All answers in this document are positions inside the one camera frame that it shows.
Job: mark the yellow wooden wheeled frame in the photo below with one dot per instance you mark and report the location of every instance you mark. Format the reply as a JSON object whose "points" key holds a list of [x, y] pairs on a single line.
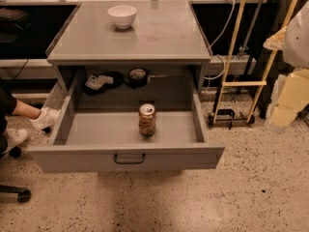
{"points": [[213, 117]]}

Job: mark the black pouch with white labels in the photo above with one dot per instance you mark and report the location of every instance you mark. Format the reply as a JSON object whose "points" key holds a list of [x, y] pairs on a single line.
{"points": [[97, 84]]}

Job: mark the white sneaker upper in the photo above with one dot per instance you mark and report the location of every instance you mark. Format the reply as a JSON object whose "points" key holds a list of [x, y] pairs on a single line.
{"points": [[47, 118]]}

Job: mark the black office chair base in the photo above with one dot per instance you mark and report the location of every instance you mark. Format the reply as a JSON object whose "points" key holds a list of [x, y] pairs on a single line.
{"points": [[23, 194]]}

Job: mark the white sneaker lower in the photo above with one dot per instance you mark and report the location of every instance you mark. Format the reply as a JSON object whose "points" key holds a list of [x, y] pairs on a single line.
{"points": [[12, 138]]}

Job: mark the white sneaker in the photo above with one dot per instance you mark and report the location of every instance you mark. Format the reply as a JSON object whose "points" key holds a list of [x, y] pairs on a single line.
{"points": [[12, 138], [47, 118]]}

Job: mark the black drawer handle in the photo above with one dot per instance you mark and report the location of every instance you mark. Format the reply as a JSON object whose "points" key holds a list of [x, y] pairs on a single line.
{"points": [[129, 159]]}

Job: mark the person's leg in black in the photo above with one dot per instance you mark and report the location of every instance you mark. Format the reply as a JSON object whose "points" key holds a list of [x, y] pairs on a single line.
{"points": [[10, 105]]}

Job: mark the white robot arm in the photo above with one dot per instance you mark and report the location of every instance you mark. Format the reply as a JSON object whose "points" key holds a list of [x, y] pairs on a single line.
{"points": [[293, 40]]}

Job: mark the grey metal cabinet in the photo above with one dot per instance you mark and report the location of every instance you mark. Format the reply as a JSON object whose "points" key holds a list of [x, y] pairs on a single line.
{"points": [[163, 32]]}

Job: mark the orange soda can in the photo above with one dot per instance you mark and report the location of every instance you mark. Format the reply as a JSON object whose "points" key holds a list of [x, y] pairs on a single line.
{"points": [[147, 118]]}

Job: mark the black tape roll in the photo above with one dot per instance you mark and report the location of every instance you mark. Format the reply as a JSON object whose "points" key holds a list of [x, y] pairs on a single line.
{"points": [[137, 78]]}

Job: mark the white ceramic bowl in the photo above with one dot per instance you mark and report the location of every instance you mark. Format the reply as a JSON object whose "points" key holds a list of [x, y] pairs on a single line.
{"points": [[122, 15]]}

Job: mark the black object on left shelf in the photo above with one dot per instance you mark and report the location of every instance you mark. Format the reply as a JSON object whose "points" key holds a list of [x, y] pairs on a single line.
{"points": [[12, 24]]}

